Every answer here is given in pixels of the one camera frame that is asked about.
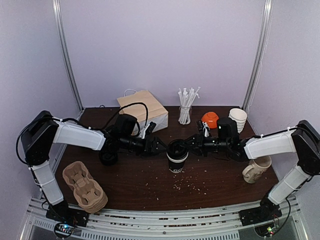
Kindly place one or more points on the left aluminium frame post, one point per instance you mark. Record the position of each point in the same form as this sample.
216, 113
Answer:
65, 53

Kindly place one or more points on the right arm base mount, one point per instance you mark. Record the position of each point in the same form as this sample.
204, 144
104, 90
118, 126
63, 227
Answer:
264, 215

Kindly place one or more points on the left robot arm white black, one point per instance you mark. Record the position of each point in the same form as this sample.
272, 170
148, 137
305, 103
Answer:
38, 137

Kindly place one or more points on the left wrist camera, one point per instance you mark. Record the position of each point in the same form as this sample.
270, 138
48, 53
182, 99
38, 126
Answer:
147, 130

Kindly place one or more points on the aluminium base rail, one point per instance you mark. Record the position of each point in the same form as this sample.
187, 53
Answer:
217, 223

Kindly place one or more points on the black paper coffee cup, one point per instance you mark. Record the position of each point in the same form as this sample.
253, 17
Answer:
176, 160

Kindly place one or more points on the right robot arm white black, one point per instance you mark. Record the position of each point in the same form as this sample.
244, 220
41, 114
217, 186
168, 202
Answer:
301, 139

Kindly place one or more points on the right aluminium frame post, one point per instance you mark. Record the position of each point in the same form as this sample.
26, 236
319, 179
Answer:
260, 50

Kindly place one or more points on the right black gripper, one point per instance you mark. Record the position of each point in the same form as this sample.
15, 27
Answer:
196, 145

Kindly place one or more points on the brown pulp cup carrier stack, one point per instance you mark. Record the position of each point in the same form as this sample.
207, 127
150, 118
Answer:
86, 190

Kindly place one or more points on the black plastic cup lid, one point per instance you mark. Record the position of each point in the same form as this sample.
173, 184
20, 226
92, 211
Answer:
177, 150

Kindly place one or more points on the brown paper takeout bag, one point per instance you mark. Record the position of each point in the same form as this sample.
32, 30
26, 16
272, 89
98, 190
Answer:
156, 111

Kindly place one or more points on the stack of paper cups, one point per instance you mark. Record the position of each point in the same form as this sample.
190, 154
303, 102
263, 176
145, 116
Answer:
240, 117

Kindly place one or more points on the beige ceramic mug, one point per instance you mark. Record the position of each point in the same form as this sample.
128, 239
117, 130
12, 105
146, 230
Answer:
255, 169

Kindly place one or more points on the orange small bowl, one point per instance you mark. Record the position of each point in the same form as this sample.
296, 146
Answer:
211, 119

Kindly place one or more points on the glass jar of straws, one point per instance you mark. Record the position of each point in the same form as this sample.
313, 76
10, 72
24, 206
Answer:
186, 99

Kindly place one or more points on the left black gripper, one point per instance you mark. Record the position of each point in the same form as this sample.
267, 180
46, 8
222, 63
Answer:
148, 150

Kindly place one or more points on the aluminium frame post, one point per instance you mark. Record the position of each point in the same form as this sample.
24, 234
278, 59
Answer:
65, 53
260, 50

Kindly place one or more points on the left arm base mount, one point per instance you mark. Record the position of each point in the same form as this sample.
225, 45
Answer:
68, 219

